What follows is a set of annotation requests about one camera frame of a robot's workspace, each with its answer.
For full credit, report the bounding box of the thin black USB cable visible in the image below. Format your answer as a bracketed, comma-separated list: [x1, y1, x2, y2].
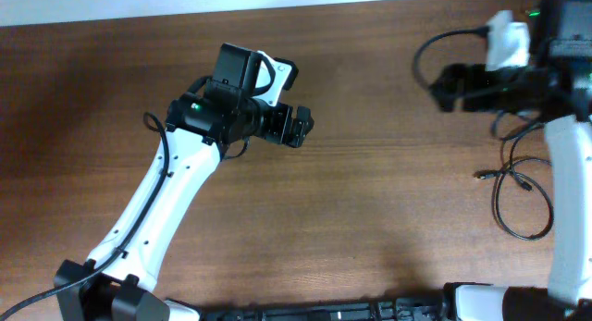
[474, 121, 555, 242]

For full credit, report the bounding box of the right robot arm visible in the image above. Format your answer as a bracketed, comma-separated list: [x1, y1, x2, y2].
[417, 0, 591, 320]

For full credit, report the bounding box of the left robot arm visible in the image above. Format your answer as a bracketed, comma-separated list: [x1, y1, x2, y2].
[55, 43, 314, 320]

